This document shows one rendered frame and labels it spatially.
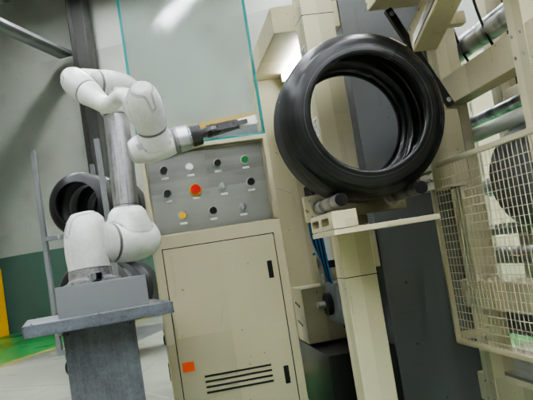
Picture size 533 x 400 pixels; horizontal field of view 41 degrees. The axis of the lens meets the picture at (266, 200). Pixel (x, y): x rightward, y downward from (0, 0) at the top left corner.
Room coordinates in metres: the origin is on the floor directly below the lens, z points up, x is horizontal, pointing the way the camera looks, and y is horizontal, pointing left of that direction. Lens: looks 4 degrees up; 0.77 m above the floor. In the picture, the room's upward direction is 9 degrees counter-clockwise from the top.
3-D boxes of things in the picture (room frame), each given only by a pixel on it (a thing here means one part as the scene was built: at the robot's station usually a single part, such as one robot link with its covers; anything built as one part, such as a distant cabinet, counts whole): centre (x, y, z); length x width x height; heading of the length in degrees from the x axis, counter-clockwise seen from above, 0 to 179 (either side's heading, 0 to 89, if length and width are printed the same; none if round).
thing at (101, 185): (6.65, 1.52, 0.96); 1.30 x 0.62 x 1.92; 171
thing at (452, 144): (2.85, -0.70, 1.05); 0.20 x 0.15 x 0.30; 8
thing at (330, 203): (2.55, -0.22, 0.90); 0.35 x 0.05 x 0.05; 8
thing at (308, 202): (2.75, -0.33, 0.90); 0.40 x 0.03 x 0.10; 98
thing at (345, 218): (2.55, -0.22, 0.83); 0.36 x 0.09 x 0.06; 8
